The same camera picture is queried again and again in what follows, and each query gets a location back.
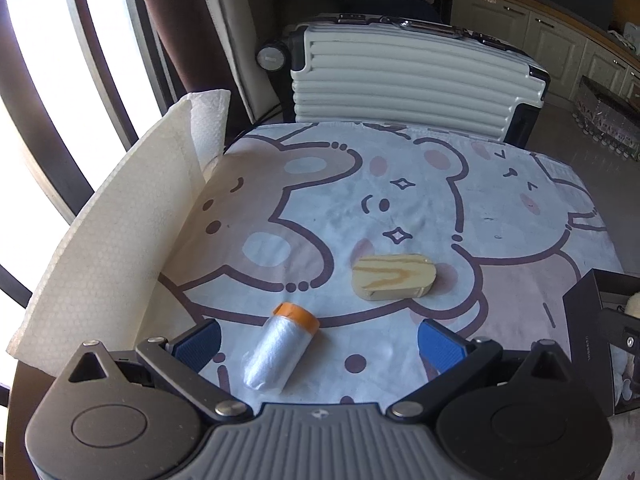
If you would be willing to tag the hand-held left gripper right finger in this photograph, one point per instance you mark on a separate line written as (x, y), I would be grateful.
(442, 347)

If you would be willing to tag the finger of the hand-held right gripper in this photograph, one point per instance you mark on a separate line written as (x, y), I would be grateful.
(617, 327)

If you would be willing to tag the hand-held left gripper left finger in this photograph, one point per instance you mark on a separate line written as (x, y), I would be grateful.
(197, 345)

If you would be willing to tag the beige furry plush toy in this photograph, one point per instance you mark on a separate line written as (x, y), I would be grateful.
(632, 305)

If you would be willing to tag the black cardboard box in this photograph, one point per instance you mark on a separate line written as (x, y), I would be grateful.
(585, 325)

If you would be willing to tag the plastic bag roll orange core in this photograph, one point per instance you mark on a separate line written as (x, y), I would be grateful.
(277, 347)

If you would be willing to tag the oval wooden block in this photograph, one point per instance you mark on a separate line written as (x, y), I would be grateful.
(392, 275)

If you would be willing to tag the white foam sheet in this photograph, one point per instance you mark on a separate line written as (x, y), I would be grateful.
(110, 240)

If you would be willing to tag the cartoon bear printed blanket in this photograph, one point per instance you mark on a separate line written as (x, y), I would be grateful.
(400, 200)

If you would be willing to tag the pack of clear bottles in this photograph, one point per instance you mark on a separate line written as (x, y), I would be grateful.
(610, 115)

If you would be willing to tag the white ribbed suitcase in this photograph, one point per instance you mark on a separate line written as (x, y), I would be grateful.
(400, 80)

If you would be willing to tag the cream kitchen cabinet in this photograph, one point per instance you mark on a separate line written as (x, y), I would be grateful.
(560, 35)

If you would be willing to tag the white padded panel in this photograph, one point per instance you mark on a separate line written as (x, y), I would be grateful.
(240, 35)

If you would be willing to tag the brown curtain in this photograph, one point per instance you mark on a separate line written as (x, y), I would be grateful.
(170, 20)

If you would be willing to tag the dark window frame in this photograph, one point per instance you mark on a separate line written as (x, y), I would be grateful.
(60, 125)

